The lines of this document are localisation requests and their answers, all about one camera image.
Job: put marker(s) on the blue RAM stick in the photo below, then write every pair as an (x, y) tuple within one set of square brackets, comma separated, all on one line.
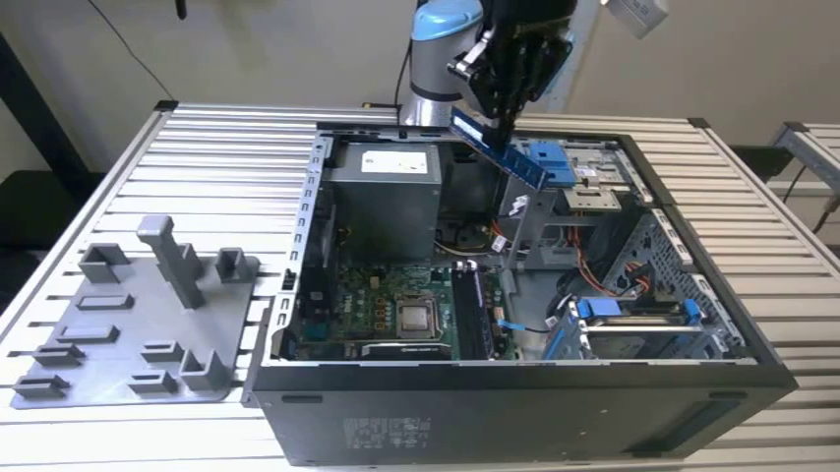
[(524, 169)]

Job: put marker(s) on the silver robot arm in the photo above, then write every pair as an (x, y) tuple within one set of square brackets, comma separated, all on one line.
[(432, 64)]

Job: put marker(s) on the black RAM stick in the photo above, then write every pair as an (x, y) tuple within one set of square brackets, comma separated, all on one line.
[(468, 314)]

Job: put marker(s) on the blue drive bay latch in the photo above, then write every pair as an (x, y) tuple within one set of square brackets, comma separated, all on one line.
[(556, 169)]

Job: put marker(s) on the white power supply label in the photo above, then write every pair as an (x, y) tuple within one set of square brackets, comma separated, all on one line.
[(394, 162)]

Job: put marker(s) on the black table corner cap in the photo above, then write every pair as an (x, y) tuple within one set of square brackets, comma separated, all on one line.
[(795, 126), (165, 104), (699, 123)]

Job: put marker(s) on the grey metal drive cage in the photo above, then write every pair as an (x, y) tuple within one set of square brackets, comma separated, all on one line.
[(538, 206)]

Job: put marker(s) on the grey power supply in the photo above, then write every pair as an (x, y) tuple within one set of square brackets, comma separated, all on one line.
[(380, 216)]

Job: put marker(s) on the black box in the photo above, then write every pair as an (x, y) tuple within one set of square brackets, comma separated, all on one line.
[(761, 162)]

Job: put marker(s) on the metal slat side table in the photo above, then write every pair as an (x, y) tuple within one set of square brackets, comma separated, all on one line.
[(810, 147)]

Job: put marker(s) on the small black hanging object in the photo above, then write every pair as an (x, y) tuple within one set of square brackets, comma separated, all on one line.
[(180, 10)]

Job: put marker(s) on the black CPU socket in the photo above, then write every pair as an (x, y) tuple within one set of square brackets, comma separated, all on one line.
[(416, 298)]

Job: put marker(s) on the blue disk carrier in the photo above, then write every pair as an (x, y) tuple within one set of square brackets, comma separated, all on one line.
[(599, 309)]

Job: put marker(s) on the green motherboard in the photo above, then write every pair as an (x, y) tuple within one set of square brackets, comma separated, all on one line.
[(367, 295)]

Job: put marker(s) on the silver CPU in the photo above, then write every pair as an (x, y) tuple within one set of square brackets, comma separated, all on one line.
[(415, 322)]

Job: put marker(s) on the silver hard disk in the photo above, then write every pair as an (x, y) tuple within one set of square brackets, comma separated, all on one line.
[(630, 344)]

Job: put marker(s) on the black graphics card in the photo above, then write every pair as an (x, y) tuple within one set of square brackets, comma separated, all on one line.
[(406, 350)]

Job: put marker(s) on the black PC case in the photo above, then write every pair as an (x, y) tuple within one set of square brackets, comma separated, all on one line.
[(459, 413)]

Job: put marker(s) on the black metal stand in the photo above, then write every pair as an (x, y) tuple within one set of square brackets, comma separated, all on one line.
[(38, 98)]

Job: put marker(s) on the grey plastic parts rack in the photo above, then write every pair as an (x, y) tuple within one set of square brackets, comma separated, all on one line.
[(209, 334)]

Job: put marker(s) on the grey case label sticker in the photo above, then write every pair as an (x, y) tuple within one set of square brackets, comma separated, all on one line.
[(387, 432)]

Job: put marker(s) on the silver camera bracket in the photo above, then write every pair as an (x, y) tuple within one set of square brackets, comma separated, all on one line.
[(467, 64)]

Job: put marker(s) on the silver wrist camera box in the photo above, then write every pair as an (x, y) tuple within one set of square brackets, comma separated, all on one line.
[(639, 15)]

